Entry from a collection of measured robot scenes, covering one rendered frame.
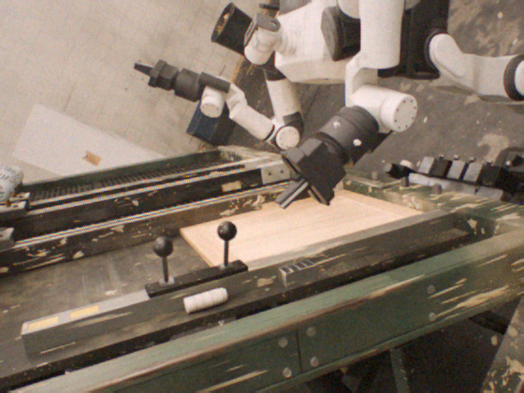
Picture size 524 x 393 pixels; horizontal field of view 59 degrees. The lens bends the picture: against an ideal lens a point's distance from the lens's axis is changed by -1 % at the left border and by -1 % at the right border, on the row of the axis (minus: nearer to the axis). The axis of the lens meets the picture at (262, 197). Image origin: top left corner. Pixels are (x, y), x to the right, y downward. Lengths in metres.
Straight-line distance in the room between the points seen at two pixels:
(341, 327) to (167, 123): 5.93
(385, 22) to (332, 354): 0.53
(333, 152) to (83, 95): 5.77
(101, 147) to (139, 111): 1.54
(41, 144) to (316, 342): 4.53
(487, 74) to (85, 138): 4.14
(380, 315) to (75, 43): 5.96
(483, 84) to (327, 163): 0.87
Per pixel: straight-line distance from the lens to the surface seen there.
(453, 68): 1.45
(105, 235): 1.36
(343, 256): 1.03
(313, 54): 1.17
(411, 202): 1.31
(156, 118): 6.54
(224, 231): 0.85
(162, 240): 0.83
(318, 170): 0.80
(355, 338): 0.79
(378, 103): 0.84
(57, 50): 6.47
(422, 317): 0.86
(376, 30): 0.81
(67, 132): 5.07
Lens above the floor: 1.76
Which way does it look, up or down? 25 degrees down
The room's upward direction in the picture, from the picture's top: 66 degrees counter-clockwise
